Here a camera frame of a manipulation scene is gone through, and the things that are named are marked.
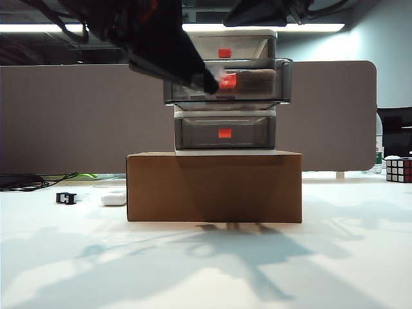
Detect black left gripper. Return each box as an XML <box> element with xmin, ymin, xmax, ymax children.
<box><xmin>106</xmin><ymin>0</ymin><xmax>221</xmax><ymax>95</ymax></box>

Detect brown cardboard box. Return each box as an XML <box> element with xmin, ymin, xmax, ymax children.
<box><xmin>126</xmin><ymin>151</ymin><xmax>303</xmax><ymax>223</ymax></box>

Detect ceiling light strip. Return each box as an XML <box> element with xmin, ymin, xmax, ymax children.
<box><xmin>0</xmin><ymin>23</ymin><xmax>345</xmax><ymax>33</ymax></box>

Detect grey desk partition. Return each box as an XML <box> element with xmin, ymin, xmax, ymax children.
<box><xmin>0</xmin><ymin>60</ymin><xmax>377</xmax><ymax>176</ymax></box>

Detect white earbuds case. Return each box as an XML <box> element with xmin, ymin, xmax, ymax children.
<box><xmin>100</xmin><ymin>190</ymin><xmax>127</xmax><ymax>207</ymax></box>

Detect small black clip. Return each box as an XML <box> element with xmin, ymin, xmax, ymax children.
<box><xmin>55</xmin><ymin>192</ymin><xmax>77</xmax><ymax>205</ymax></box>

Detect clear plastic bottle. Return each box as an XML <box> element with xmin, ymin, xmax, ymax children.
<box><xmin>373</xmin><ymin>118</ymin><xmax>386</xmax><ymax>175</ymax></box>

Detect black office chair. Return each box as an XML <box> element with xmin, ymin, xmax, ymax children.
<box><xmin>375</xmin><ymin>108</ymin><xmax>412</xmax><ymax>158</ymax></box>

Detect rubik's cube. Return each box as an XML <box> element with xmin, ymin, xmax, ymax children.
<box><xmin>385</xmin><ymin>156</ymin><xmax>412</xmax><ymax>184</ymax></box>

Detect white plastic drawer cabinet frame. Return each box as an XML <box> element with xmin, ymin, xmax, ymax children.
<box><xmin>173</xmin><ymin>29</ymin><xmax>278</xmax><ymax>156</ymax></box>

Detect green cable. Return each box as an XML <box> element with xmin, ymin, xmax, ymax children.
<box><xmin>48</xmin><ymin>173</ymin><xmax>99</xmax><ymax>187</ymax></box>

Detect black cable bundle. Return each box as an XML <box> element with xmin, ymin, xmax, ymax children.
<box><xmin>0</xmin><ymin>174</ymin><xmax>51</xmax><ymax>192</ymax></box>

